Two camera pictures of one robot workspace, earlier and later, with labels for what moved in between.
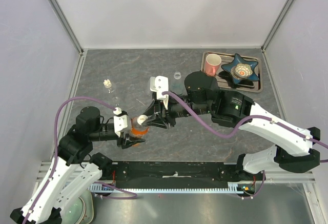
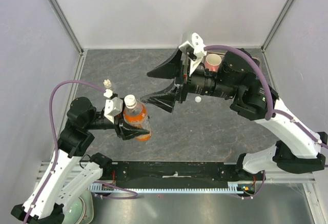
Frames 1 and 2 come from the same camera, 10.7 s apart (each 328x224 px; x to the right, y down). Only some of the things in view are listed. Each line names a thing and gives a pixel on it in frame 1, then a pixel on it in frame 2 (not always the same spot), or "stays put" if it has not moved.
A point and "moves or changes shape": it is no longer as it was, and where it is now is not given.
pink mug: (212, 62) stays put
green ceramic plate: (87, 197) stays put
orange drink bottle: (137, 130) moves or changes shape
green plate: (74, 211) stays put
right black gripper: (162, 113) -> (170, 69)
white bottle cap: (141, 118) -> (130, 101)
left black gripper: (127, 141) -> (125, 132)
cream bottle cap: (107, 83) stays put
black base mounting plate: (175, 171) stays put
